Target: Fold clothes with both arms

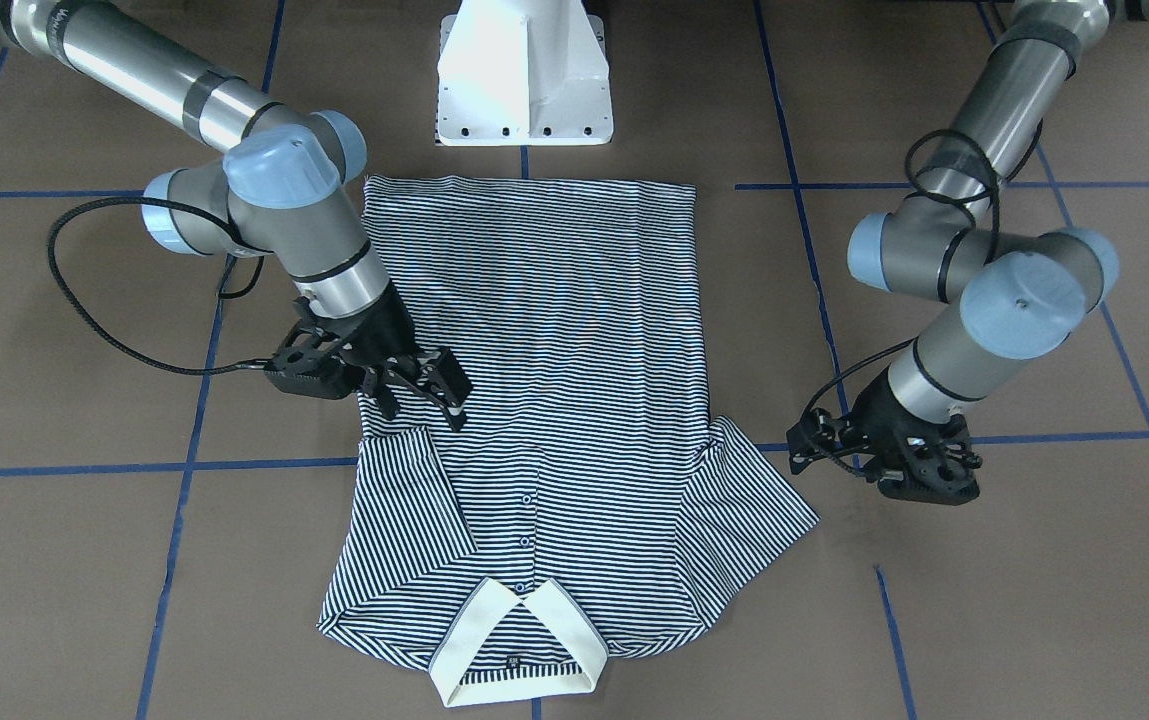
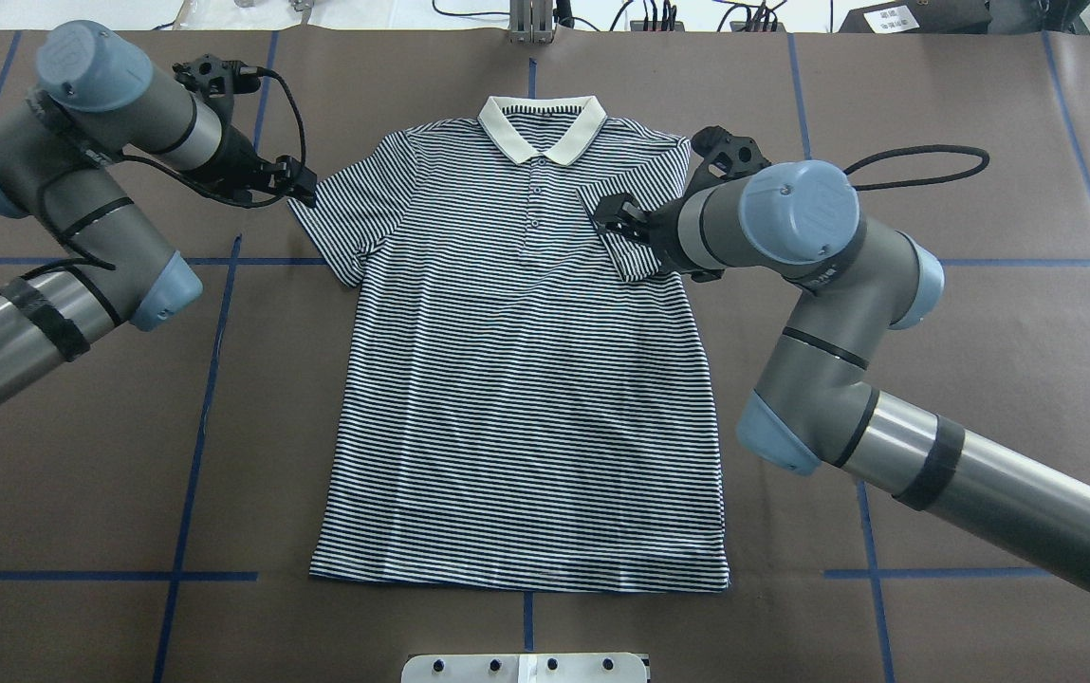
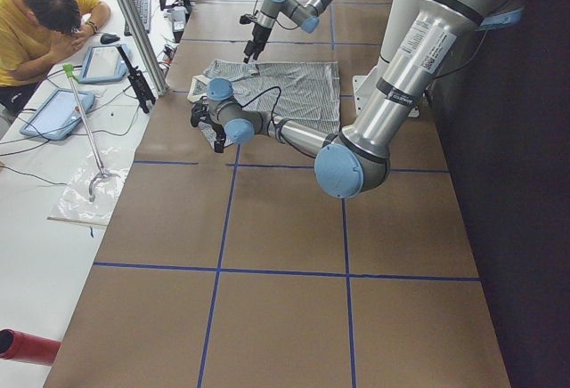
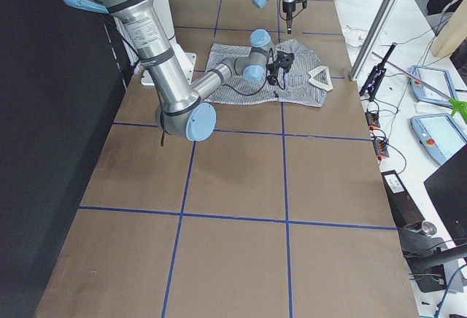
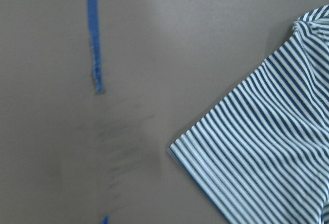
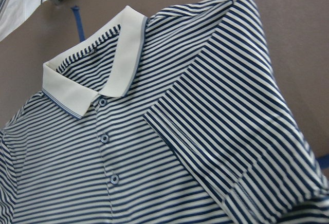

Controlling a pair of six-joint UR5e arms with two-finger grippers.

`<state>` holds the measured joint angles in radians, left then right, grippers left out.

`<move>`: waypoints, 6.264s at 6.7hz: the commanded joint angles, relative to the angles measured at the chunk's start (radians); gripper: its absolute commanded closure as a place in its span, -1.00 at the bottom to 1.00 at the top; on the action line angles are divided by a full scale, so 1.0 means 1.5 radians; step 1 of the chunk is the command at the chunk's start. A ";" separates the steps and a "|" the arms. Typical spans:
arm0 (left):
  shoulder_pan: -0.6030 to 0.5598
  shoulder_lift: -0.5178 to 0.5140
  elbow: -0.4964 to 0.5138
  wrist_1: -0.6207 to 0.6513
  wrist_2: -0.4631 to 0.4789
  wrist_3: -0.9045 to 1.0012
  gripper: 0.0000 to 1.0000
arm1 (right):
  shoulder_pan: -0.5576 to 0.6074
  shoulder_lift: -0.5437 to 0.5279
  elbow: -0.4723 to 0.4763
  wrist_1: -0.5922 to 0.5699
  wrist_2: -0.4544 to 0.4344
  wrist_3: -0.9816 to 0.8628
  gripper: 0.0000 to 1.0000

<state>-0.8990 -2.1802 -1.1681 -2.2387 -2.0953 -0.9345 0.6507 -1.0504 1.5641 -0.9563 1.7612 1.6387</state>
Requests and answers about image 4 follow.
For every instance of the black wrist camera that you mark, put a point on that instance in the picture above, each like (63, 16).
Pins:
(303, 3)
(284, 60)

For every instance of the blue white striped polo shirt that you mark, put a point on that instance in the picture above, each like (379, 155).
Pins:
(298, 89)

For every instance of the orange black terminal strip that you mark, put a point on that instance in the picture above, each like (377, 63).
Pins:
(379, 138)

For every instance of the black box with label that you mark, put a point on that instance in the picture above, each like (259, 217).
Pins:
(404, 210)

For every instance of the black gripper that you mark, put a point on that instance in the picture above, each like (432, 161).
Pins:
(272, 68)
(287, 7)

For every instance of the far blue teach pendant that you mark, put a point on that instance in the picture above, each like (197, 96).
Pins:
(434, 84)

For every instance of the aluminium frame post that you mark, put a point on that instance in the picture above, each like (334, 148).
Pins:
(375, 30)

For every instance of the black monitor stand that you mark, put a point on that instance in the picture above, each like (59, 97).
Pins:
(431, 262)

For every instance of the near blue teach pendant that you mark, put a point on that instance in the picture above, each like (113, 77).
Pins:
(439, 134)

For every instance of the wooden board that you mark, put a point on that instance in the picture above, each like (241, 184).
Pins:
(452, 34)

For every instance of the metal reacher grabber tool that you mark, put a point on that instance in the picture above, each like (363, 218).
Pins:
(456, 105)

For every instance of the black monitor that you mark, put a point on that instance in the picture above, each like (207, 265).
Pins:
(446, 188)

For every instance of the blue teach pendant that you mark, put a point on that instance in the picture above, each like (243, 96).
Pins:
(439, 134)
(434, 84)

